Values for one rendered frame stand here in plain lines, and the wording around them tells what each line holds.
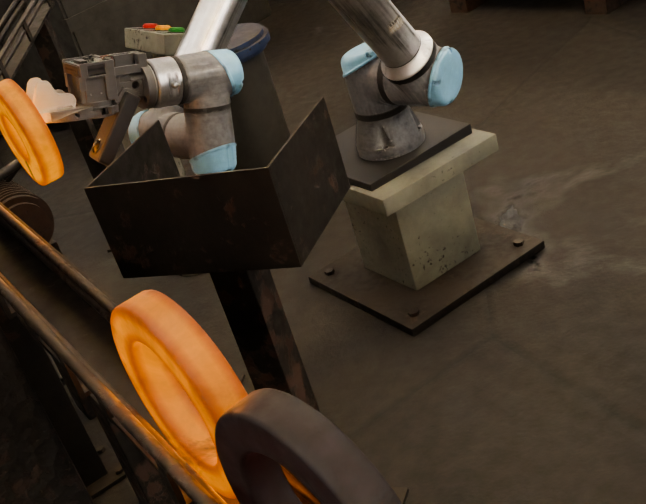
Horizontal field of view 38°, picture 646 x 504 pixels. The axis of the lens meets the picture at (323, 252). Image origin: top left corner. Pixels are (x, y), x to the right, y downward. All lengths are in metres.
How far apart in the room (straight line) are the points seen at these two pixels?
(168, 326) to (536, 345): 1.26
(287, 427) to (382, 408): 1.24
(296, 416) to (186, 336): 0.15
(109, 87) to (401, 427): 0.82
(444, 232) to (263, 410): 1.53
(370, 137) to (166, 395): 1.25
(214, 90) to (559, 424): 0.82
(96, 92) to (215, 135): 0.20
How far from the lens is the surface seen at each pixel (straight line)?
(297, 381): 1.41
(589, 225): 2.26
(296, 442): 0.59
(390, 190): 1.93
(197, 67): 1.49
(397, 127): 2.02
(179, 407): 0.87
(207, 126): 1.50
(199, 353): 0.72
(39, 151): 1.36
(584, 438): 1.69
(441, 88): 1.88
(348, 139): 2.18
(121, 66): 1.45
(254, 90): 2.84
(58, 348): 0.91
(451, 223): 2.12
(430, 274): 2.12
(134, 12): 3.88
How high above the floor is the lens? 1.13
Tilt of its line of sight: 28 degrees down
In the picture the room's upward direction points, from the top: 18 degrees counter-clockwise
